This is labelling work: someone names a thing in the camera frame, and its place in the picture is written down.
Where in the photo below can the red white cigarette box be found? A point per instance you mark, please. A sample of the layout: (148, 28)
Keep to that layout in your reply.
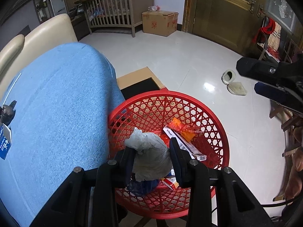
(170, 182)

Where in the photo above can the beige slipper upright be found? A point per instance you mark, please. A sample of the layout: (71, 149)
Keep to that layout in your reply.
(228, 77)

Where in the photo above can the white paper ball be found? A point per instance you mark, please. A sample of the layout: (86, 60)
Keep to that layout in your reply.
(152, 161)

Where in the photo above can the beige slipper flat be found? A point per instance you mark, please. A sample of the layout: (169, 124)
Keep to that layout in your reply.
(237, 88)

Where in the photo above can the wooden baby crib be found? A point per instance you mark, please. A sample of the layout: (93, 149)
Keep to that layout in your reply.
(115, 14)

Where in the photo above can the red plastic mesh basket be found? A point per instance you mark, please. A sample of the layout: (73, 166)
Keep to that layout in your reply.
(151, 112)

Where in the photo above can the cream leather sofa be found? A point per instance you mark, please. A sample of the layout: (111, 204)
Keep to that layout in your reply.
(22, 50)

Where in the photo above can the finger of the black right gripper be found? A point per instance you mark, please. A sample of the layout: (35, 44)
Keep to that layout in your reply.
(267, 72)
(281, 97)

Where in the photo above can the flat cardboard box on floor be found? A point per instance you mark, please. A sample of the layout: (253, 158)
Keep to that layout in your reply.
(139, 82)

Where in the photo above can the brown cardboard box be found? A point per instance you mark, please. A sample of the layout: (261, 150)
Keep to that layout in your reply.
(162, 23)

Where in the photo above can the blue toothpaste box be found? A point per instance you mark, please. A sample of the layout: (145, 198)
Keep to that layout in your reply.
(5, 141)

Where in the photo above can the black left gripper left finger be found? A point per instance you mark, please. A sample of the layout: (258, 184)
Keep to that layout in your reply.
(87, 197)

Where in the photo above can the blue table cloth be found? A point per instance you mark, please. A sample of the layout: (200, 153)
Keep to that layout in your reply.
(63, 99)

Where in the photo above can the clothes rack with garments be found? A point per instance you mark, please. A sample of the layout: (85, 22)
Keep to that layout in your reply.
(275, 44)

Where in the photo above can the blue plastic wrapper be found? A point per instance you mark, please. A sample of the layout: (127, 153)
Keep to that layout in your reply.
(142, 188)

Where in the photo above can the white air conditioner unit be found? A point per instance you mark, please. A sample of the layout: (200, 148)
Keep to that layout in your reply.
(58, 7)

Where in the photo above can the golden wooden door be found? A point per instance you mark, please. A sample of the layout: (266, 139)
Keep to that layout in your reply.
(234, 23)

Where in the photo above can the black plastic bag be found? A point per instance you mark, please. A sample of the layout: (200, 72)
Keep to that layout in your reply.
(8, 113)

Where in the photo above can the orange wrapper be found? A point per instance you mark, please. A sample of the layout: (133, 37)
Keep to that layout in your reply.
(187, 131)

